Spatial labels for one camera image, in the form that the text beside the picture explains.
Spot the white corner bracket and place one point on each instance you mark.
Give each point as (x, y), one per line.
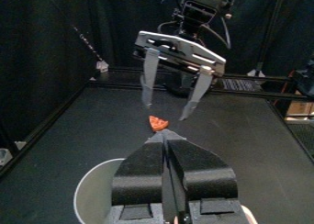
(257, 72)
(102, 66)
(6, 155)

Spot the black upright frame post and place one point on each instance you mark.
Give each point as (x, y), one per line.
(270, 28)

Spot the brown cardboard box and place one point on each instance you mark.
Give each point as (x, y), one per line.
(301, 108)

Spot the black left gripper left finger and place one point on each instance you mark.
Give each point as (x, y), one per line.
(139, 172)

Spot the black table edge rail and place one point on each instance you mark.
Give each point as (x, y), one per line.
(44, 126)
(253, 93)

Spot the black ribbed grille plate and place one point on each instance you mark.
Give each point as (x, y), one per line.
(239, 84)

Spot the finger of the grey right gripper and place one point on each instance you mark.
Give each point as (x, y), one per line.
(150, 77)
(201, 91)

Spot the black equipment box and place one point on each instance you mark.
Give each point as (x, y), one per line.
(305, 80)

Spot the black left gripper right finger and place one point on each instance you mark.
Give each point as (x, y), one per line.
(205, 175)

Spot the orange toy pizza slice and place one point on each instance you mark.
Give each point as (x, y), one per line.
(158, 123)

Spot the grey bowl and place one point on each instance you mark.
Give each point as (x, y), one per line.
(94, 197)

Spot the black cloth curtain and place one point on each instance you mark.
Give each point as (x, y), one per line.
(44, 35)

